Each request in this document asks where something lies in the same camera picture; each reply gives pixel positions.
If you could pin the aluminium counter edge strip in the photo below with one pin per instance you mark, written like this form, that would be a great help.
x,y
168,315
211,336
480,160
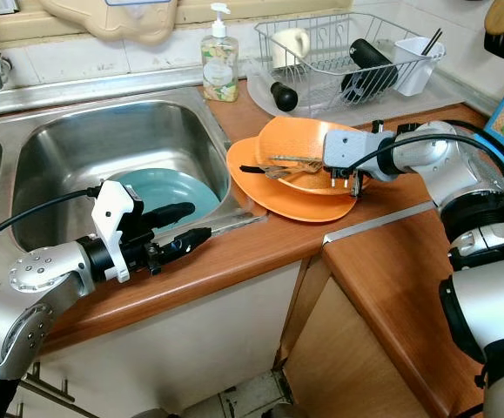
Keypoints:
x,y
373,225

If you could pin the grey drain tray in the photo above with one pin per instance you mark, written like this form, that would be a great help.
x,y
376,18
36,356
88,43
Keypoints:
x,y
399,109

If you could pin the wooden cabinet door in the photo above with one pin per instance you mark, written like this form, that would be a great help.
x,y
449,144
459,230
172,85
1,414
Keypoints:
x,y
356,366

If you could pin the teal plate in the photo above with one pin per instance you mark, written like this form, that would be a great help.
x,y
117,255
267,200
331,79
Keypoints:
x,y
191,187

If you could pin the cream mug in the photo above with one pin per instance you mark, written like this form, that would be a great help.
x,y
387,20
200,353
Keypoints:
x,y
289,45

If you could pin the orange plastic plate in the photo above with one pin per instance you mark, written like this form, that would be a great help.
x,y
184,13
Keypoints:
x,y
286,205
304,135

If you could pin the white cabinet front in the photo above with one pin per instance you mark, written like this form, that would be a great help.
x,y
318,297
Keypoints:
x,y
182,348

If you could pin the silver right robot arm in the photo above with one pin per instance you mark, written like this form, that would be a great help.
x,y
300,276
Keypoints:
x,y
426,152

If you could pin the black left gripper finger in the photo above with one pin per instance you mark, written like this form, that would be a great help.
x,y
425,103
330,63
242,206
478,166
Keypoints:
x,y
191,241
173,212

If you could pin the grey left robot foot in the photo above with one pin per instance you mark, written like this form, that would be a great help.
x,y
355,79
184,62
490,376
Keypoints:
x,y
149,412

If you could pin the black round knob utensil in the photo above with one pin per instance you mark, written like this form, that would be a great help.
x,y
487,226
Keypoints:
x,y
285,96

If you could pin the black bottle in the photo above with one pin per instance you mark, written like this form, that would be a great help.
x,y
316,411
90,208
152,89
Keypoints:
x,y
369,61

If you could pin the beige plastic board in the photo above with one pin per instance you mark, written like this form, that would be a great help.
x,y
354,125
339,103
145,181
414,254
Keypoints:
x,y
112,26

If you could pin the white plastic cutlery holder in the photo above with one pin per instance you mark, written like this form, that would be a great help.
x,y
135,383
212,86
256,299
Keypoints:
x,y
415,65

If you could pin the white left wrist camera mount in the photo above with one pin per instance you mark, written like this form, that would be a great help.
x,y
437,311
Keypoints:
x,y
112,213

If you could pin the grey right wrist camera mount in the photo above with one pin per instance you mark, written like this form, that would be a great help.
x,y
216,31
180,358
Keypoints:
x,y
352,152

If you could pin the light wooden fork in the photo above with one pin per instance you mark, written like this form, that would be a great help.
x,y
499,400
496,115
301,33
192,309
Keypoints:
x,y
278,163

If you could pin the clear soap pump bottle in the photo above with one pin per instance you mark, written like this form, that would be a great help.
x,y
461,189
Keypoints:
x,y
219,74

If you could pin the black chopstick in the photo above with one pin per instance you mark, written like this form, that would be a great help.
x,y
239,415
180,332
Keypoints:
x,y
432,42

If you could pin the black flat utensil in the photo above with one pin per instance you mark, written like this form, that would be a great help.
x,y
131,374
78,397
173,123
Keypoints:
x,y
253,169

